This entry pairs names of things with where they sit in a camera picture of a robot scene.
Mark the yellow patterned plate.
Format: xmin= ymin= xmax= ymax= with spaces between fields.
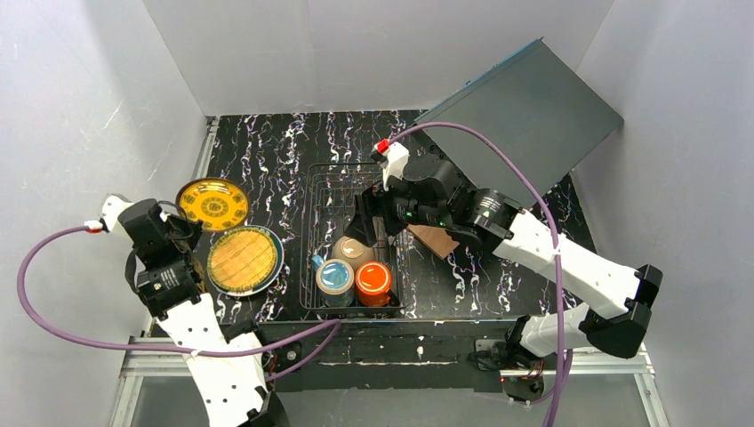
xmin=175 ymin=178 xmax=250 ymax=232

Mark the beige ceramic bowl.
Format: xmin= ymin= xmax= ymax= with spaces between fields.
xmin=332 ymin=236 xmax=377 ymax=270

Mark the orange ceramic mug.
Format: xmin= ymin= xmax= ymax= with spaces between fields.
xmin=355 ymin=262 xmax=399 ymax=307

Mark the blue butterfly mug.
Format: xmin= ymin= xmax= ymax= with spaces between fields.
xmin=311 ymin=254 xmax=355 ymax=308

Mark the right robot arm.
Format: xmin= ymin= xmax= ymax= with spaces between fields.
xmin=344 ymin=156 xmax=663 ymax=359

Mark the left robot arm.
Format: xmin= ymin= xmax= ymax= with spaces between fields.
xmin=116 ymin=198 xmax=290 ymax=426

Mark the wooden base board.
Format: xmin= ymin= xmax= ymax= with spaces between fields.
xmin=407 ymin=225 xmax=460 ymax=259

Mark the white plate green rim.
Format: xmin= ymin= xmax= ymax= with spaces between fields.
xmin=205 ymin=225 xmax=285 ymax=298

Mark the dark grey tilted panel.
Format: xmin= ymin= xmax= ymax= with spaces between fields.
xmin=412 ymin=39 xmax=624 ymax=208

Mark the black wire dish rack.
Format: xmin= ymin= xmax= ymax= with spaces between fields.
xmin=299 ymin=161 xmax=414 ymax=312

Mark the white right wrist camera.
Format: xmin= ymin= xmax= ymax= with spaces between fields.
xmin=371 ymin=139 xmax=410 ymax=190

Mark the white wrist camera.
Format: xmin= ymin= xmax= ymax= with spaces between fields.
xmin=84 ymin=193 xmax=133 ymax=237
xmin=371 ymin=139 xmax=410 ymax=190

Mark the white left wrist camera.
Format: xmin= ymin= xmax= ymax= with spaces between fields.
xmin=84 ymin=193 xmax=133 ymax=237

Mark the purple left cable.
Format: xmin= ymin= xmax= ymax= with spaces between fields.
xmin=16 ymin=223 xmax=344 ymax=384

